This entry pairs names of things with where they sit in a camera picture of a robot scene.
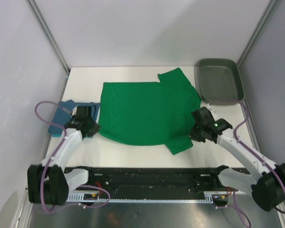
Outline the green t shirt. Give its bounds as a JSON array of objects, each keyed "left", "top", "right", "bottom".
[{"left": 99, "top": 67, "right": 201, "bottom": 155}]

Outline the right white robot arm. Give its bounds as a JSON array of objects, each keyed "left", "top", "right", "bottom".
[{"left": 190, "top": 107, "right": 285, "bottom": 211}]

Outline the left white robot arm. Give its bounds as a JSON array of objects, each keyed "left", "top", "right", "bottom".
[{"left": 27, "top": 105, "right": 100, "bottom": 206}]

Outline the folded blue t shirt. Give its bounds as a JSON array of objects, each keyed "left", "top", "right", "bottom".
[{"left": 47, "top": 100, "right": 101, "bottom": 137}]

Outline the grey plastic tray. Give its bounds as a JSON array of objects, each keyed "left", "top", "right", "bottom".
[{"left": 195, "top": 58, "right": 244, "bottom": 105}]

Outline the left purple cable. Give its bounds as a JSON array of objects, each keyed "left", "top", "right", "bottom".
[{"left": 35, "top": 101, "right": 111, "bottom": 213}]

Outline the grey slotted cable duct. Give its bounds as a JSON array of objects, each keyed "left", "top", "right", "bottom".
[{"left": 66, "top": 191, "right": 228, "bottom": 204}]

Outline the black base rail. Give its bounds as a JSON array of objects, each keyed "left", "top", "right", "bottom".
[{"left": 78, "top": 166, "right": 226, "bottom": 191}]

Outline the left aluminium frame post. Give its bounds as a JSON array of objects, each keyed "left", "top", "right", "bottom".
[{"left": 25, "top": 0, "right": 71, "bottom": 73}]

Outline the aluminium frame post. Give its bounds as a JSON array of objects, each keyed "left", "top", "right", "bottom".
[
  {"left": 237, "top": 0, "right": 280, "bottom": 68},
  {"left": 25, "top": 0, "right": 71, "bottom": 73}
]

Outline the right aluminium frame post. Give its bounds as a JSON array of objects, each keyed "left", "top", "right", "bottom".
[{"left": 237, "top": 0, "right": 280, "bottom": 68}]

